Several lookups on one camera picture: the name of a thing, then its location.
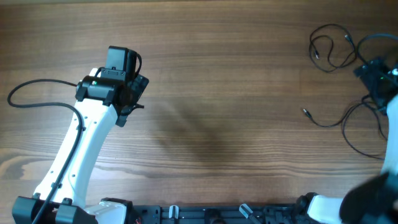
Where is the separated black cable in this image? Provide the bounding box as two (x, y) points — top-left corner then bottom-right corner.
(302, 95), (389, 161)
(308, 23), (358, 73)

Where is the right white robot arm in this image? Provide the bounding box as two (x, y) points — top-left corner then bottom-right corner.
(291, 58), (397, 223)

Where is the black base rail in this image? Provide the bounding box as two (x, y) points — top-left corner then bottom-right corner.
(128, 203), (312, 224)

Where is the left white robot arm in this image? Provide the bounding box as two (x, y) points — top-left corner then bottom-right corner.
(12, 46), (149, 223)

